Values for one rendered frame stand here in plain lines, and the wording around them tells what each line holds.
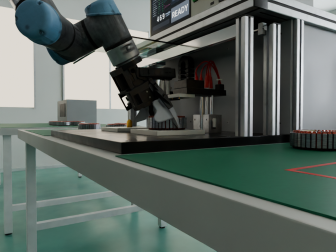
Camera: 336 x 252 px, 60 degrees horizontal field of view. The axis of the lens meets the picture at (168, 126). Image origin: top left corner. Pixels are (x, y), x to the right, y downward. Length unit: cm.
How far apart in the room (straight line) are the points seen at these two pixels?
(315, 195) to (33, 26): 53
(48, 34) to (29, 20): 4
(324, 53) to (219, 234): 79
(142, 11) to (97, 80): 177
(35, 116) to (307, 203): 531
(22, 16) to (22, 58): 489
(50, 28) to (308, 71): 66
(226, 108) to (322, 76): 29
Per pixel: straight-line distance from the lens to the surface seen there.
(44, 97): 549
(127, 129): 93
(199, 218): 28
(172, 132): 73
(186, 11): 101
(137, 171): 38
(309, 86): 91
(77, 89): 561
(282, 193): 27
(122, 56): 72
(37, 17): 62
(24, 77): 547
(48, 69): 555
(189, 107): 114
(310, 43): 93
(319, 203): 25
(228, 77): 98
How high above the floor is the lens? 81
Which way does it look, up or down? 1 degrees down
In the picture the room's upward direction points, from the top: straight up
